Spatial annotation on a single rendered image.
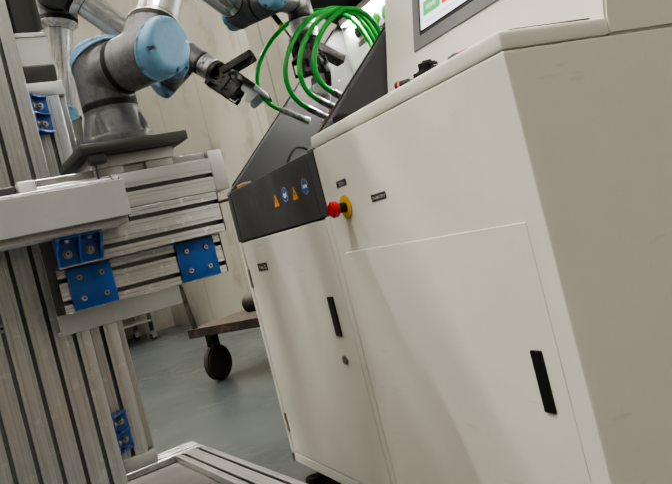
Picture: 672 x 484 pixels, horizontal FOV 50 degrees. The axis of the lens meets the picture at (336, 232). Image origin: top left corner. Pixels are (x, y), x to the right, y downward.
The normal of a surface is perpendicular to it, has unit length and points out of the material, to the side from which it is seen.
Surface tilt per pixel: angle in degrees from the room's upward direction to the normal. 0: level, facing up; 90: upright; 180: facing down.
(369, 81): 90
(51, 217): 90
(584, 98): 90
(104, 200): 90
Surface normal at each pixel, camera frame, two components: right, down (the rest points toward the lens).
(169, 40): 0.83, -0.09
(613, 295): 0.42, -0.10
